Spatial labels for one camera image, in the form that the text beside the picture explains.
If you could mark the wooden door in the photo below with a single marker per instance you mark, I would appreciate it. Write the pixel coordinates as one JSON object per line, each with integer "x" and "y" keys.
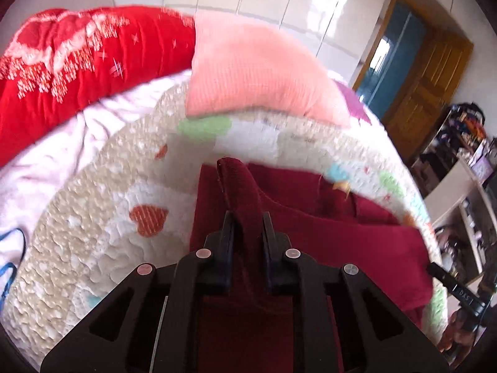
{"x": 427, "y": 97}

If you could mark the person's right hand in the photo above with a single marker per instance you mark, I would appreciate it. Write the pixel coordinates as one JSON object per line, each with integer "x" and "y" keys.
{"x": 452, "y": 334}

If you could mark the blue glass door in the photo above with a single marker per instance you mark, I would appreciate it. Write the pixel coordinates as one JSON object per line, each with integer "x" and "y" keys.
{"x": 403, "y": 35}

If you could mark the pale pink fleece blanket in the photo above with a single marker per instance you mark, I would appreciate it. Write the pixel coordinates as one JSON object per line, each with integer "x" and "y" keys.
{"x": 50, "y": 151}

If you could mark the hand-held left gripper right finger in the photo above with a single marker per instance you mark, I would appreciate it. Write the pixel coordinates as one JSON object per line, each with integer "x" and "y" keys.
{"x": 268, "y": 241}

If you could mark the heart patterned quilt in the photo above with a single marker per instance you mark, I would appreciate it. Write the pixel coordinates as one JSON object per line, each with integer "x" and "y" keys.
{"x": 97, "y": 221}

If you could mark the pile of clothes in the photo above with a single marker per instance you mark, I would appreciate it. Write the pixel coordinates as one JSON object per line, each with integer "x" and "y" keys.
{"x": 468, "y": 122}

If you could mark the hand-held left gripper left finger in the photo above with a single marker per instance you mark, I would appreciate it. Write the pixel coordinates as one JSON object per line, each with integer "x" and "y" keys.
{"x": 229, "y": 241}

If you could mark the heap of bags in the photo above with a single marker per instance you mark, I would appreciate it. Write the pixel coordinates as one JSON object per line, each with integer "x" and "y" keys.
{"x": 450, "y": 244}

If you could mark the red printed comforter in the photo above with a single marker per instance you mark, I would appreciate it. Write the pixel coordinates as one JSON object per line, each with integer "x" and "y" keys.
{"x": 97, "y": 66}

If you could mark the pink pillow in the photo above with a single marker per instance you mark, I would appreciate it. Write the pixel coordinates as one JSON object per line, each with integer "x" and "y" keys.
{"x": 252, "y": 74}

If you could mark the purple cloth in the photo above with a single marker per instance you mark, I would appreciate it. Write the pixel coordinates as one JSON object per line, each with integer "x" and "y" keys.
{"x": 355, "y": 105}

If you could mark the dark red garment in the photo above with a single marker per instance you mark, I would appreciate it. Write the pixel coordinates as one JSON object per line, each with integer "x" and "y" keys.
{"x": 349, "y": 248}

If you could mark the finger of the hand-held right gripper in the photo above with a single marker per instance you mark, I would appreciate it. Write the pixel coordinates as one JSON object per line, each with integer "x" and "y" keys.
{"x": 440, "y": 276}

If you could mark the white shelf unit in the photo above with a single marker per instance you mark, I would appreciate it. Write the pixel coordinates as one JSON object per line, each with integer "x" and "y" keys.
{"x": 446, "y": 202}

